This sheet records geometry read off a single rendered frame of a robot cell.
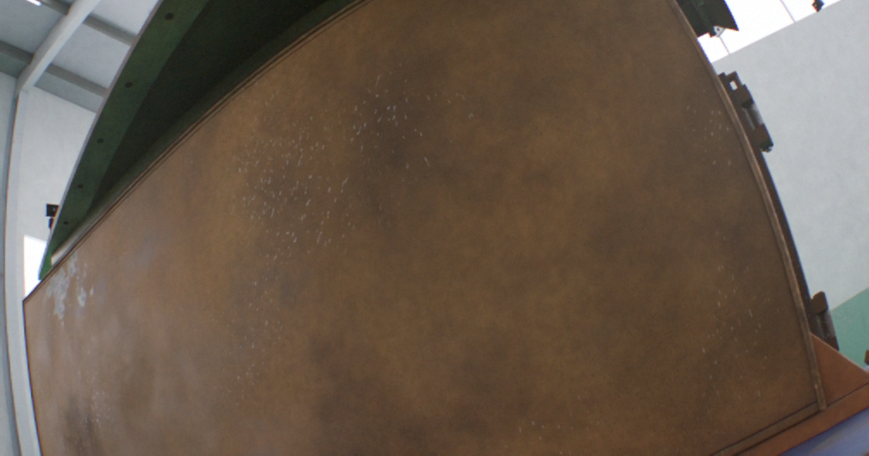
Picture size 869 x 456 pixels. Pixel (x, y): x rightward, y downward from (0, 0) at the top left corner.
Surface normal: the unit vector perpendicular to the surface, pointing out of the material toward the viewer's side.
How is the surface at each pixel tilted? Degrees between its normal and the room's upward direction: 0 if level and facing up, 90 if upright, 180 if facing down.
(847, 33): 90
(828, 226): 90
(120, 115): 180
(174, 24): 180
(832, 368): 90
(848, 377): 90
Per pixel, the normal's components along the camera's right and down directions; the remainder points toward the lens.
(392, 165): -0.52, -0.23
